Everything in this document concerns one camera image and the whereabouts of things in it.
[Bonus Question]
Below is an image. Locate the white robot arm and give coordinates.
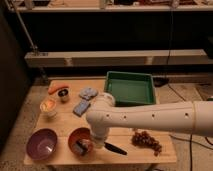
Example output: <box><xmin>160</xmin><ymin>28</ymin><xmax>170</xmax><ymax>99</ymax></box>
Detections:
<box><xmin>86</xmin><ymin>93</ymin><xmax>213</xmax><ymax>148</ymax></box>

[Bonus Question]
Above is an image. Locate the red bowl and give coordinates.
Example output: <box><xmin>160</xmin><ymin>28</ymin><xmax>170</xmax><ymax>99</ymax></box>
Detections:
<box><xmin>68</xmin><ymin>127</ymin><xmax>93</xmax><ymax>156</ymax></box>

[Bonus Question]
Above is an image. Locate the purple bowl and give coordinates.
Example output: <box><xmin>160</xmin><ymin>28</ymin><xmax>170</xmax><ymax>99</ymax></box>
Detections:
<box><xmin>26</xmin><ymin>128</ymin><xmax>58</xmax><ymax>160</ymax></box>

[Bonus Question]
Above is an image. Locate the wooden table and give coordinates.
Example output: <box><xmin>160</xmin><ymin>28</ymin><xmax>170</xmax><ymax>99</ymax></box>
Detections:
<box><xmin>24</xmin><ymin>79</ymin><xmax>177</xmax><ymax>166</ymax></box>

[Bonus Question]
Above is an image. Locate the blue sponge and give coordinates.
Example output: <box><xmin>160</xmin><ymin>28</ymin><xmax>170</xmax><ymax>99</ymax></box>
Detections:
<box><xmin>73</xmin><ymin>100</ymin><xmax>90</xmax><ymax>117</ymax></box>

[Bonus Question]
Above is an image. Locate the bunch of red grapes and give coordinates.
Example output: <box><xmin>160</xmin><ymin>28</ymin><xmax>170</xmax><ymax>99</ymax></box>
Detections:
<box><xmin>131</xmin><ymin>131</ymin><xmax>162</xmax><ymax>156</ymax></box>

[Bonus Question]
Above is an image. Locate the green plastic tray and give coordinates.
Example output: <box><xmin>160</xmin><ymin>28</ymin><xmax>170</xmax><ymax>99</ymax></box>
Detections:
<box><xmin>104</xmin><ymin>71</ymin><xmax>156</xmax><ymax>106</ymax></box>

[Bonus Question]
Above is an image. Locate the white cup orange inside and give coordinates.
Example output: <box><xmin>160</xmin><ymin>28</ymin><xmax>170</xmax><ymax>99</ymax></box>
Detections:
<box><xmin>40</xmin><ymin>99</ymin><xmax>57</xmax><ymax>117</ymax></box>

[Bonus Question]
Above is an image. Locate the small metal cup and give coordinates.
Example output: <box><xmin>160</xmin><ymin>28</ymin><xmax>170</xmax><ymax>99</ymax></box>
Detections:
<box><xmin>58</xmin><ymin>89</ymin><xmax>69</xmax><ymax>103</ymax></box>

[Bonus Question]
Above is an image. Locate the orange carrot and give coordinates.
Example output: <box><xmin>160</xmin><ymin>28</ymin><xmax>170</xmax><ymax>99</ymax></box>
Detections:
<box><xmin>48</xmin><ymin>84</ymin><xmax>69</xmax><ymax>95</ymax></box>

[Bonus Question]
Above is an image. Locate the white metal shelf beam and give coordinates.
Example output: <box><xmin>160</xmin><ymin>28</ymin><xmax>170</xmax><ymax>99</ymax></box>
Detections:
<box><xmin>25</xmin><ymin>49</ymin><xmax>213</xmax><ymax>68</ymax></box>

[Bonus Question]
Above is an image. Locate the black cable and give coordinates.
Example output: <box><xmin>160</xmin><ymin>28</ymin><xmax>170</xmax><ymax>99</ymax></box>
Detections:
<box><xmin>162</xmin><ymin>6</ymin><xmax>213</xmax><ymax>171</ymax></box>

